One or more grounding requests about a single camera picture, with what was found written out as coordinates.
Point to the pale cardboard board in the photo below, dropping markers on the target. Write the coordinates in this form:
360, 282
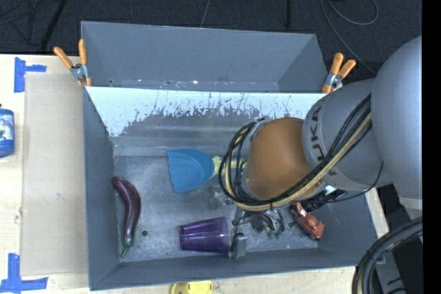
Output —
51, 165

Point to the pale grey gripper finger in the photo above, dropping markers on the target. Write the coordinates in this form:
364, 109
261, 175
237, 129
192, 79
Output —
242, 246

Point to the yellow round object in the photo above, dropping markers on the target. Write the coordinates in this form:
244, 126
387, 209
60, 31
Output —
191, 287

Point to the grey metal bin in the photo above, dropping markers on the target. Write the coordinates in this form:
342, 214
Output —
172, 58

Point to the purple toy eggplant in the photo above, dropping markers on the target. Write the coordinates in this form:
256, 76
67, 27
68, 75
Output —
131, 206

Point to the black cylinder on white bracket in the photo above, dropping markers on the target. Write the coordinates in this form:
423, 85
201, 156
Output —
320, 200

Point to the red-brown toy animal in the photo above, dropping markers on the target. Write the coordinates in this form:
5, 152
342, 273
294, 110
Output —
308, 222

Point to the purple plastic cup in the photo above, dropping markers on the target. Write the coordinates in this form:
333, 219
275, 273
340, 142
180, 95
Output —
205, 234

